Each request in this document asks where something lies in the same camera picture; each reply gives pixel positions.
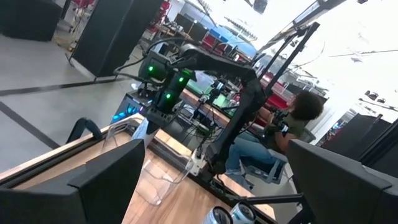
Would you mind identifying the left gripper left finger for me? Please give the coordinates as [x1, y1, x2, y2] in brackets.
[0, 139, 146, 224]

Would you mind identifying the black cabinet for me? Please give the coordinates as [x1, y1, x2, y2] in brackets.
[68, 0, 164, 78]

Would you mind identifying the clear plastic bin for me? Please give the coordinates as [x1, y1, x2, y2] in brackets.
[101, 119, 150, 153]
[135, 148, 195, 207]

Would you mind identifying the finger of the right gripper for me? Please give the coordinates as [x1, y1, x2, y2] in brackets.
[146, 121, 161, 146]

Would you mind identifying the black desktop computer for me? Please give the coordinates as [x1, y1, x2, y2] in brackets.
[110, 91, 153, 125]

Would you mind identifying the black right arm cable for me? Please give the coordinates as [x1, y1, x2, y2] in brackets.
[112, 36, 200, 82]

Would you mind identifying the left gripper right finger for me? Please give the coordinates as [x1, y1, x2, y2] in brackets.
[287, 139, 398, 224]

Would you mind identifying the white connector block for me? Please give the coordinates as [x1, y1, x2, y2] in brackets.
[186, 148, 208, 177]

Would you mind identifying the grey office chair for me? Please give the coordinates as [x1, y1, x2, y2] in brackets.
[238, 149, 289, 185]

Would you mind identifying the white Celsius can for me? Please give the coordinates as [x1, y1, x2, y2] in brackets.
[229, 201, 257, 224]
[202, 205, 234, 224]

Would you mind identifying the black clamp hook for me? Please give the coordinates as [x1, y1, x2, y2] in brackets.
[66, 117, 103, 144]

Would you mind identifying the person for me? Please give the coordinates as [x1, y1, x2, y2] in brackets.
[224, 90, 325, 175]

